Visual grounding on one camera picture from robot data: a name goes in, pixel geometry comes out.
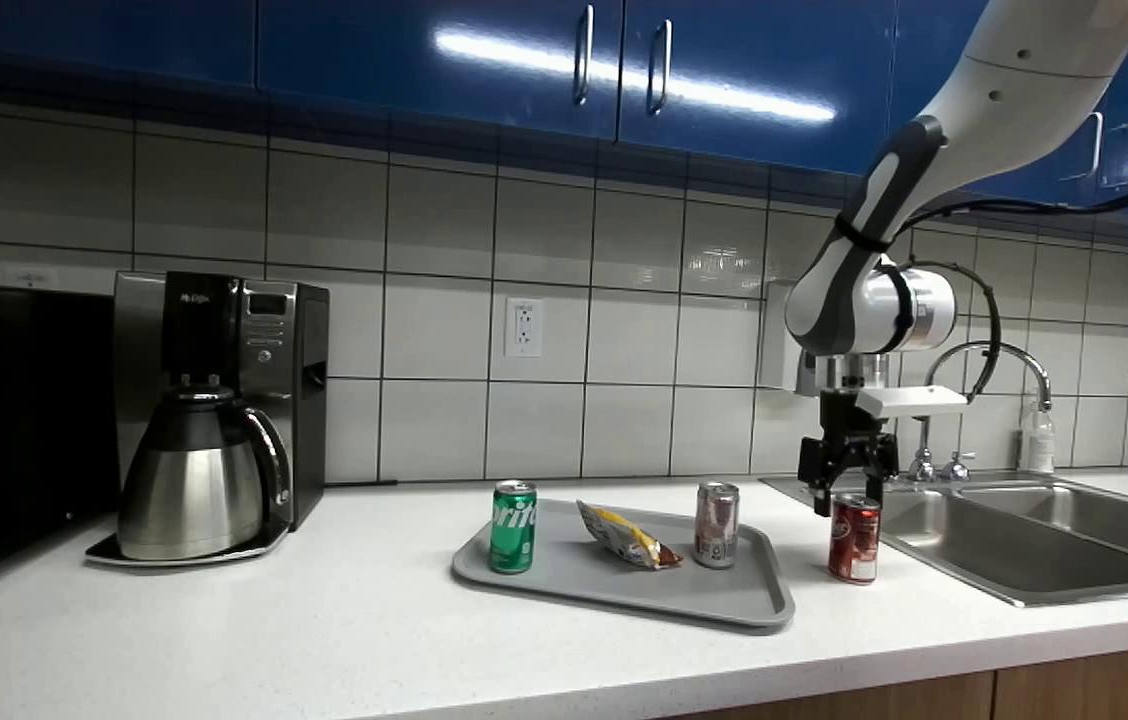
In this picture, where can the chrome gooseneck faucet spout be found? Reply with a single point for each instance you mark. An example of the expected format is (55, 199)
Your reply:
(1027, 358)

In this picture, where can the wooden base cabinet front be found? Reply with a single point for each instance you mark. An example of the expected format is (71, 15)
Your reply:
(1097, 686)

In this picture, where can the black steel coffee maker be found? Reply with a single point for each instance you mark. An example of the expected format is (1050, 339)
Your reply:
(269, 384)

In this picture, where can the stainless steel carafe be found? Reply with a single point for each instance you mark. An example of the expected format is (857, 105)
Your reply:
(196, 485)

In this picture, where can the red soda can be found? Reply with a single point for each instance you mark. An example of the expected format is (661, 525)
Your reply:
(854, 545)

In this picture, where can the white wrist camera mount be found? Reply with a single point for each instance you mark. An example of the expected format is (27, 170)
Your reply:
(913, 398)

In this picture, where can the grey soda can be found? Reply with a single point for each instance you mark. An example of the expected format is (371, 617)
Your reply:
(719, 525)

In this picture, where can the stainless steel double sink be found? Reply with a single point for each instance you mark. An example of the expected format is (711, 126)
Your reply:
(1030, 545)

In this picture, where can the grey plastic tray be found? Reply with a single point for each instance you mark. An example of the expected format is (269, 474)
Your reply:
(590, 582)

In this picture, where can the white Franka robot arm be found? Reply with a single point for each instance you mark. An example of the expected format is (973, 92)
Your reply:
(1030, 64)

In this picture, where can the white wall power outlet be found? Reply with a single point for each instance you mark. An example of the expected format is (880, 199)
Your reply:
(526, 326)

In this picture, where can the clear soap bottle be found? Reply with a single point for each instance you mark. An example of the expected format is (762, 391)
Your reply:
(1039, 440)

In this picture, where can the white wall soap dispenser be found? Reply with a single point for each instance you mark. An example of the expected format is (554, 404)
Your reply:
(773, 340)

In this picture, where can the black microwave oven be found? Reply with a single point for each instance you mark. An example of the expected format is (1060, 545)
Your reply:
(10, 426)

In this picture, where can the yellow brown chip bag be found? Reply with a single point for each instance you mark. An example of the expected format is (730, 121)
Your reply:
(626, 536)

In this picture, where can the green soda can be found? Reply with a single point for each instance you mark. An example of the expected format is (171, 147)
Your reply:
(512, 529)

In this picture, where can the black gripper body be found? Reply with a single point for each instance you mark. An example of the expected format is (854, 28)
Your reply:
(844, 435)

